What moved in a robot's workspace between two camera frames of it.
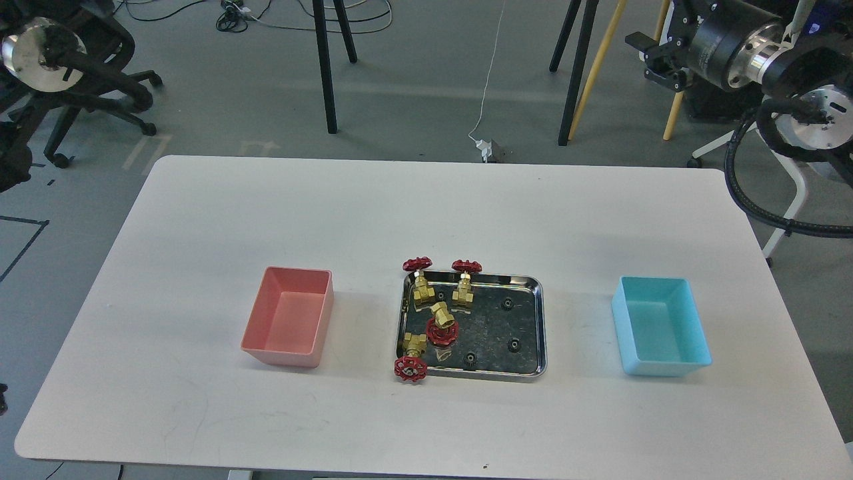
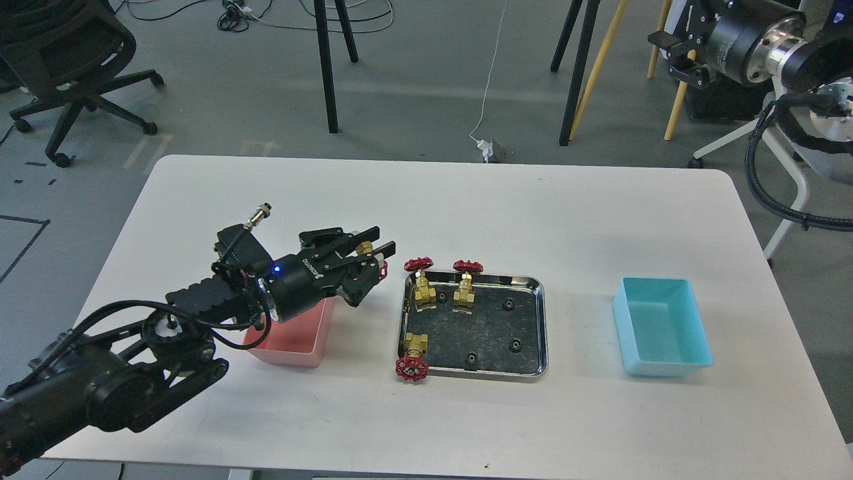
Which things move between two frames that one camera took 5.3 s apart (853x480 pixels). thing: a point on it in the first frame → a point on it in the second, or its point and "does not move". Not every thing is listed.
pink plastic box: (290, 317) does not move
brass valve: (464, 293) does not move
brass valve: (442, 329) → (364, 248)
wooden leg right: (678, 103) does not move
